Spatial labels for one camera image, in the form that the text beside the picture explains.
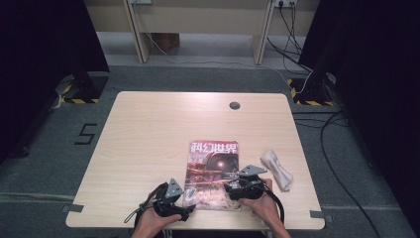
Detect black curtain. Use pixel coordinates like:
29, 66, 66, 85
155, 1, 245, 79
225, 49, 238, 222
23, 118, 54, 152
0, 0, 111, 165
297, 0, 420, 229

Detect brown box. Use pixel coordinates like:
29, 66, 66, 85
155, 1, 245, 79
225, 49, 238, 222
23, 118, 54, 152
152, 32, 181, 53

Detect red illustrated magazine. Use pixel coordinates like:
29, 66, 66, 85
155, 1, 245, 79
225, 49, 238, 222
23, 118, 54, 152
182, 140, 242, 211

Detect black power cables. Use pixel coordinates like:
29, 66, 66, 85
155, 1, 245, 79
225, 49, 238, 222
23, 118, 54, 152
265, 2, 314, 74

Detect thin white cable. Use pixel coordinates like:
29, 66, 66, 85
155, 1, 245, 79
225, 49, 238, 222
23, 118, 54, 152
52, 73, 75, 111

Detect grey gripper strap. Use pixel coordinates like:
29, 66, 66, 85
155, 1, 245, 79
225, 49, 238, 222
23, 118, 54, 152
123, 206, 147, 224

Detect short black floor cables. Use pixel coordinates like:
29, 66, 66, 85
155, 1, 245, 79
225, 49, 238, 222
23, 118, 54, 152
291, 110, 351, 129

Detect white cloth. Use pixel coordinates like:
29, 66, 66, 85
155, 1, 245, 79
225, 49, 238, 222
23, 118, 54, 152
260, 149, 294, 192

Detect grey tape piece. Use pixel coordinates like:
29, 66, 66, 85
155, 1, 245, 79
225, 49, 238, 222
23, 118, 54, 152
60, 203, 85, 214
309, 209, 335, 224

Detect right hand-held gripper black cable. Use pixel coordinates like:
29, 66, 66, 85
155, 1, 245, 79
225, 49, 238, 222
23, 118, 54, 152
261, 187, 286, 225

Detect person's left hand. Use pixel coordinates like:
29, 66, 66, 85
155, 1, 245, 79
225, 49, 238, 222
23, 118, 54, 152
133, 190, 183, 238

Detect stand base with hazard tape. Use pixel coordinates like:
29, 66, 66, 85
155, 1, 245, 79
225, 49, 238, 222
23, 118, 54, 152
53, 71, 111, 105
286, 72, 337, 108

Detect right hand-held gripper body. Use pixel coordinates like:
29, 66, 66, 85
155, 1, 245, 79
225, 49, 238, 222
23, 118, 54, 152
230, 164, 268, 201

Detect person's right hand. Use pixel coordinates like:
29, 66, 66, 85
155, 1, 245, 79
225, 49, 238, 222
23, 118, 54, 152
237, 178, 282, 230

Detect black tape digit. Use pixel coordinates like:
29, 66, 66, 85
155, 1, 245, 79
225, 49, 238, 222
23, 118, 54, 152
73, 122, 99, 146

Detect white floor cable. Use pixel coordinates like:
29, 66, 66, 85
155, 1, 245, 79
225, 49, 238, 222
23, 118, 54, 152
144, 32, 314, 97

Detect long black floor cable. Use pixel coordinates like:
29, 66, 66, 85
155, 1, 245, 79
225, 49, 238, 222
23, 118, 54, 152
319, 111, 383, 238

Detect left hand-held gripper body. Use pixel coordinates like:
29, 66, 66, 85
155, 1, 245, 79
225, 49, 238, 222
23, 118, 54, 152
152, 178, 185, 218

